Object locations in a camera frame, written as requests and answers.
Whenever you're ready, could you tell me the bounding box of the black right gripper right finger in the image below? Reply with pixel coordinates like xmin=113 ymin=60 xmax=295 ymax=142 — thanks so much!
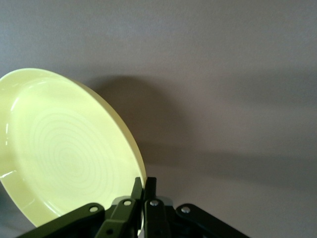
xmin=143 ymin=176 xmax=249 ymax=238

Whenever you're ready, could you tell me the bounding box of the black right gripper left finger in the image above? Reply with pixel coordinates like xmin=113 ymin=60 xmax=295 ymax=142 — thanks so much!
xmin=14 ymin=176 xmax=146 ymax=238

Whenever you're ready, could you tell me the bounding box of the yellow round plate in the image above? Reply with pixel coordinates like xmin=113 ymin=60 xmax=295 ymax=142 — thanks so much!
xmin=0 ymin=68 xmax=147 ymax=234

